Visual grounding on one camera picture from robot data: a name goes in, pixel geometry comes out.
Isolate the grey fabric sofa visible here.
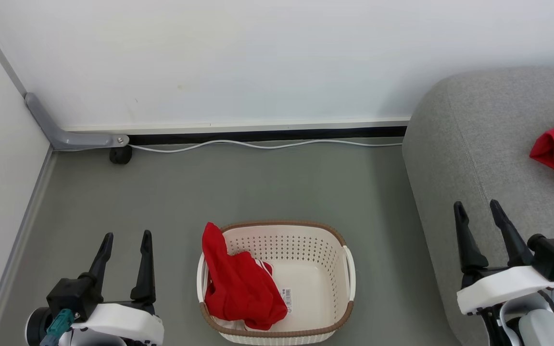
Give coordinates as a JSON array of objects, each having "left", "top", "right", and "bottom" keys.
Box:
[{"left": 402, "top": 66, "right": 554, "bottom": 346}]

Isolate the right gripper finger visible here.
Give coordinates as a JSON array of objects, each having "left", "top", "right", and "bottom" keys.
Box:
[
  {"left": 490, "top": 199, "right": 534, "bottom": 268},
  {"left": 453, "top": 201, "right": 490, "bottom": 277}
]

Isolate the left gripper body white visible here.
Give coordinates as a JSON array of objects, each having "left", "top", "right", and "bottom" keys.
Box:
[{"left": 69, "top": 301, "right": 165, "bottom": 346}]

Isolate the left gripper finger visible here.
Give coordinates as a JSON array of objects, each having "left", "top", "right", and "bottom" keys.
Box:
[
  {"left": 130, "top": 230, "right": 157, "bottom": 305},
  {"left": 79, "top": 233, "right": 114, "bottom": 295}
]

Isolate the white floor cable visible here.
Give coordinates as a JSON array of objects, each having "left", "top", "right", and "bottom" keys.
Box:
[{"left": 129, "top": 139, "right": 403, "bottom": 153}]

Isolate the white laundry basket brown rim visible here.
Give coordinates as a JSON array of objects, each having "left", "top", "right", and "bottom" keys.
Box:
[{"left": 197, "top": 221, "right": 356, "bottom": 346}]

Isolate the white partition bottom rail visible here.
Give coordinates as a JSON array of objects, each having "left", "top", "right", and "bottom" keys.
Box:
[{"left": 63, "top": 116, "right": 411, "bottom": 133}]

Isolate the grey metal partition foot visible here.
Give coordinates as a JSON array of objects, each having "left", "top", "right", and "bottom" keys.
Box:
[{"left": 25, "top": 93, "right": 130, "bottom": 151}]

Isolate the black caster wheel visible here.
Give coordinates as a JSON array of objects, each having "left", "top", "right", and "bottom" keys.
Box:
[{"left": 109, "top": 146, "right": 133, "bottom": 165}]

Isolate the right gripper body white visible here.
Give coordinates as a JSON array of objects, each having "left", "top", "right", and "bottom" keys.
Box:
[{"left": 457, "top": 265, "right": 554, "bottom": 316}]

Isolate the teal left camera connector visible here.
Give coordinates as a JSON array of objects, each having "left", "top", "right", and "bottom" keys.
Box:
[{"left": 40, "top": 309, "right": 75, "bottom": 346}]

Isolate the grey partition bottom rail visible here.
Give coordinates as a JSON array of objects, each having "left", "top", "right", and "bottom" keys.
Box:
[{"left": 0, "top": 146, "right": 57, "bottom": 346}]

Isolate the small red garment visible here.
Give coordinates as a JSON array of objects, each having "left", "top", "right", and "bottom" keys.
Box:
[{"left": 202, "top": 222, "right": 289, "bottom": 331}]

